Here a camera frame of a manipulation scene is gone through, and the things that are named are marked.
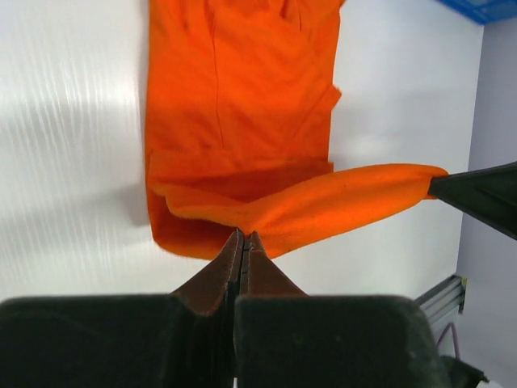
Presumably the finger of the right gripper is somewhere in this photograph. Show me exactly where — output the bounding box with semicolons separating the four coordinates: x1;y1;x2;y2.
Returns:
428;162;517;239

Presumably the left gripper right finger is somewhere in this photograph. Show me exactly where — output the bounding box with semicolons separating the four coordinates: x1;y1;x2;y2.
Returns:
233;234;450;387

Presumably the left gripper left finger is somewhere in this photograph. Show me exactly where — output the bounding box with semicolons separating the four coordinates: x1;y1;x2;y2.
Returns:
1;231;244;387

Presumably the orange t shirt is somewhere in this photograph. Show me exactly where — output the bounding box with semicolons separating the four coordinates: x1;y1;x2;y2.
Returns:
145;1;445;259

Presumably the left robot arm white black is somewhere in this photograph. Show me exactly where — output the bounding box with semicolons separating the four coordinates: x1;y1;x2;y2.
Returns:
1;231;487;387

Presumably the blue plastic bin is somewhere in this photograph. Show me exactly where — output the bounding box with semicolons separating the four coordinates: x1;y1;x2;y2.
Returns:
438;0;517;25

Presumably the aluminium frame rail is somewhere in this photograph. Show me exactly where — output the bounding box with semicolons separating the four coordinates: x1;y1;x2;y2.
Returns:
415;275;467;333

